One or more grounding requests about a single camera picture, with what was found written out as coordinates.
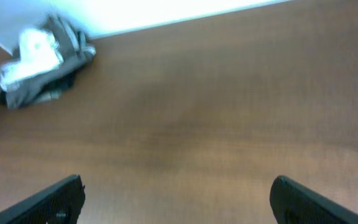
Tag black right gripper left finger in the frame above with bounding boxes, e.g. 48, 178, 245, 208
0, 174, 85, 224

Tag folded black garment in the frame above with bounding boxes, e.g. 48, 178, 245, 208
0, 72, 76, 109

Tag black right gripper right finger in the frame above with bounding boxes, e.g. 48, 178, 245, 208
269, 175, 358, 224

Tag white polo shirt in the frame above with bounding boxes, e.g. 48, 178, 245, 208
0, 28, 64, 91

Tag folded beige garment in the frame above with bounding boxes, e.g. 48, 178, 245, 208
0, 89, 63, 105

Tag folded grey brown trousers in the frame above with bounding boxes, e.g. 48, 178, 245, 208
4, 14, 98, 110

